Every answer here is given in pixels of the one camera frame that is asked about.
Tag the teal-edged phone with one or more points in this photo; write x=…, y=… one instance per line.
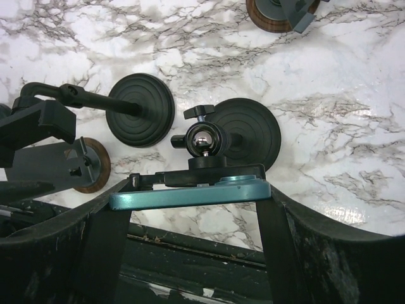
x=233, y=189

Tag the black tall round-base phone stand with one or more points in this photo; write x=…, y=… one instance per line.
x=139, y=109

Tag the brown-base phone stand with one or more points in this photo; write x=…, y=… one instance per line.
x=282, y=16
x=83, y=166

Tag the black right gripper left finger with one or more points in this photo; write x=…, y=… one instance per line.
x=74, y=257

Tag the brown-base far phone stand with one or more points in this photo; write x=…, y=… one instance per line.
x=282, y=16

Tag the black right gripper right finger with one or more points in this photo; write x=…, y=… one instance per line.
x=312, y=258

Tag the black right round-base stand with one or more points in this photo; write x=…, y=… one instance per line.
x=238, y=136

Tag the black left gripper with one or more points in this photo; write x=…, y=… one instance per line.
x=28, y=122

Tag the brown-base near phone stand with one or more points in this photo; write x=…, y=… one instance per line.
x=83, y=166

